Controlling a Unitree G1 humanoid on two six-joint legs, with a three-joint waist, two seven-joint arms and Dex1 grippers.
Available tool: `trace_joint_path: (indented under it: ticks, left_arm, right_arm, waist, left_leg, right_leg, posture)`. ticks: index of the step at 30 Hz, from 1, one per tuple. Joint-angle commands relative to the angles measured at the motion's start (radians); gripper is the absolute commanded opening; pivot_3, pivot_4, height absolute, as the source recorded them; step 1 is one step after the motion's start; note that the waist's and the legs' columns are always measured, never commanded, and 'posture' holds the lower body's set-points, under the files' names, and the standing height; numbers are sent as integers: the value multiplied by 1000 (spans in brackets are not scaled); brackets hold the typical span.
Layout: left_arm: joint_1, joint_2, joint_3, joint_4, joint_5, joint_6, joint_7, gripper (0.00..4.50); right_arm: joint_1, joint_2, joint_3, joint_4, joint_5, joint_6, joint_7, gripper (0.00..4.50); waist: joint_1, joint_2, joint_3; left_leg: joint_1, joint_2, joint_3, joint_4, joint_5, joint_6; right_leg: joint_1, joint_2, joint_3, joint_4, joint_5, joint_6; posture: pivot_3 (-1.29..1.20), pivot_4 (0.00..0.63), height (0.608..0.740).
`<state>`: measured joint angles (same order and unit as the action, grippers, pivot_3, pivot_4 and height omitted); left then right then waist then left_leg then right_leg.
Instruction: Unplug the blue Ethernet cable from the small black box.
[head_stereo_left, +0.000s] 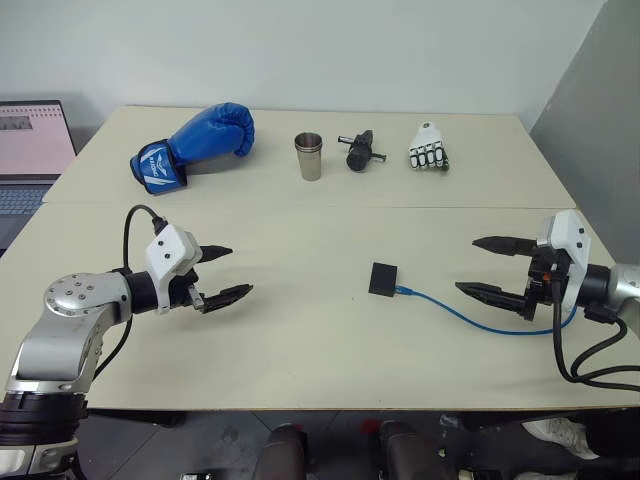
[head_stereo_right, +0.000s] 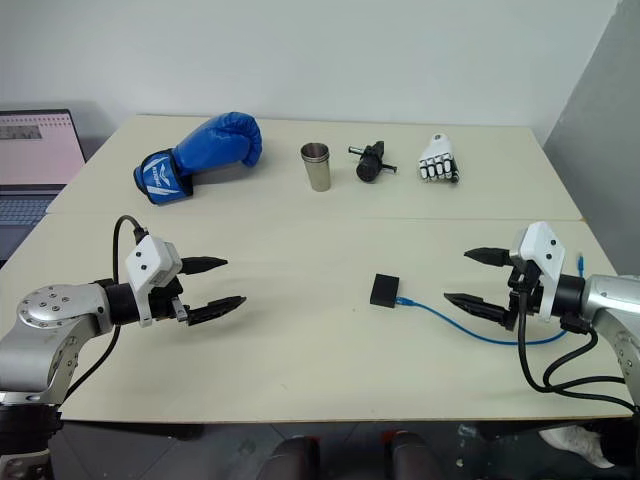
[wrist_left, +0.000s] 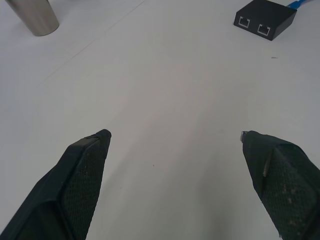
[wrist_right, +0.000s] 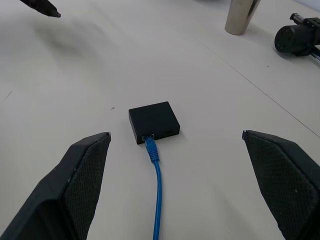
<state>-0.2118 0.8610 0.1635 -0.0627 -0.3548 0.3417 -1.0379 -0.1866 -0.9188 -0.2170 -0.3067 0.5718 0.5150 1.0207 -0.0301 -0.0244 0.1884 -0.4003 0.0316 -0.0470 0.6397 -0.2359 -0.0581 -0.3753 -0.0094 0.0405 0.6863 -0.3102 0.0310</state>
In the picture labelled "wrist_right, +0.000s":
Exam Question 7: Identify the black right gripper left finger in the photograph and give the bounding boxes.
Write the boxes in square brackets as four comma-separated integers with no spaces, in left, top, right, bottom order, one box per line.
[0,131,112,240]

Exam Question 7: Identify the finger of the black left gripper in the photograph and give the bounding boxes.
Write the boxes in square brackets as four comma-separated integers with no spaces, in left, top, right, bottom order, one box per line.
[20,0,62,19]

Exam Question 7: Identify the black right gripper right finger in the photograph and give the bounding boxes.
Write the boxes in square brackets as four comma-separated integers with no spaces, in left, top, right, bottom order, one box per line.
[241,129,320,240]

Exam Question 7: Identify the small black box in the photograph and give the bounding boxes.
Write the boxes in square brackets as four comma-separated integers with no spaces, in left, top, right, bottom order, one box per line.
[128,101,181,146]

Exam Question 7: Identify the silver metal cylinder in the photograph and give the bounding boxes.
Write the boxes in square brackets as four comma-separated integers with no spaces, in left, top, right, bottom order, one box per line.
[224,0,262,35]

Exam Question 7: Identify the blue Ethernet cable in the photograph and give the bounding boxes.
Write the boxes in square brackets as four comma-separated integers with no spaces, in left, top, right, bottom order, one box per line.
[143,134,163,240]

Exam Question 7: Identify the black motor rail device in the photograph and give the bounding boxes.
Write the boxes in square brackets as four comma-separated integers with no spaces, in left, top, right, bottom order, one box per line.
[273,12,320,67]

